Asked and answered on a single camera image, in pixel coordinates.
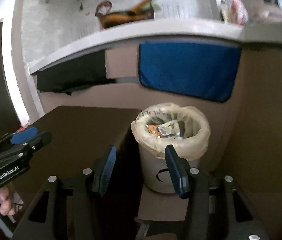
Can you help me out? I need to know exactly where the white kitchen counter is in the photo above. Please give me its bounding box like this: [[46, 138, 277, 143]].
[[28, 18, 282, 76]]

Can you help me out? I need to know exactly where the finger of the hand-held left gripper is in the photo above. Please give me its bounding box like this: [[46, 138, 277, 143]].
[[0, 126, 38, 151], [0, 131, 53, 163]]

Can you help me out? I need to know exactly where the black wok with wooden handle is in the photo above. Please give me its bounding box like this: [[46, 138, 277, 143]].
[[100, 0, 157, 30]]

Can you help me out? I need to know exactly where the red bottle with orange cap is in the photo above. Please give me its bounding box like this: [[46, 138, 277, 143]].
[[228, 0, 249, 26]]

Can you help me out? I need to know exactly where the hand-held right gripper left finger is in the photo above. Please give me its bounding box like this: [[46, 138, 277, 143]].
[[11, 144, 117, 240]]

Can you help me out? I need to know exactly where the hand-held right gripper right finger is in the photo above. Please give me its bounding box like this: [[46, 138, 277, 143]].
[[164, 144, 272, 240]]

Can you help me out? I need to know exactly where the blue cloth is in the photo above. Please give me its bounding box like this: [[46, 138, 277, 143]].
[[138, 41, 242, 103]]

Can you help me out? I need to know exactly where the yellow orange snack wrapper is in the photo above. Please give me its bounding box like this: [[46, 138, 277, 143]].
[[146, 124, 162, 138]]

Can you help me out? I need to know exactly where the black cloth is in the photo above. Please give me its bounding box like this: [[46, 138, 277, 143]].
[[36, 49, 117, 96]]

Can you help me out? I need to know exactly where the white trash bin with liner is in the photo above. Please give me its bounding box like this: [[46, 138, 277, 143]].
[[131, 102, 211, 161]]

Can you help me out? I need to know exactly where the cartoon couple wall sticker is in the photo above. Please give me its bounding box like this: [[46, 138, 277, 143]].
[[94, 0, 194, 31]]

